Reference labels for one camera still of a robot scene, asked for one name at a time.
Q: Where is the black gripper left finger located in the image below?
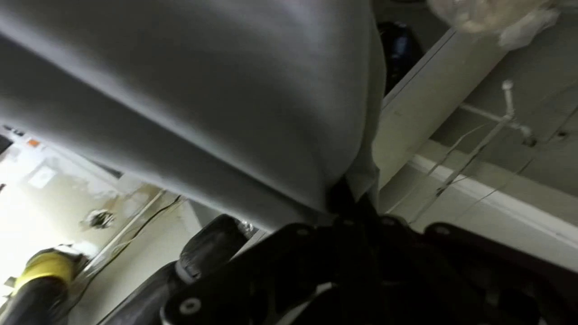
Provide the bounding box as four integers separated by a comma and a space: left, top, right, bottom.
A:
164, 195, 366, 325

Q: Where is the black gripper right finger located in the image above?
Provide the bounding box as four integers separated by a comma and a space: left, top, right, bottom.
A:
359, 195, 578, 325

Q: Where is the white cloth towel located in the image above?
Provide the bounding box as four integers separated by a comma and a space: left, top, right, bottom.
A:
0, 0, 386, 233

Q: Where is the black cylindrical tube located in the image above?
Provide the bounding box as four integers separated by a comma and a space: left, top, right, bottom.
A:
101, 213, 251, 325

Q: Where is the yellow capped black pole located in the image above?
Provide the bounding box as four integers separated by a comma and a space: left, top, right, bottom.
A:
0, 248, 79, 325

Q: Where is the white crumpled plastic bag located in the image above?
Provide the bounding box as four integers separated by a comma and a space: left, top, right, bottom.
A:
428, 0, 561, 51

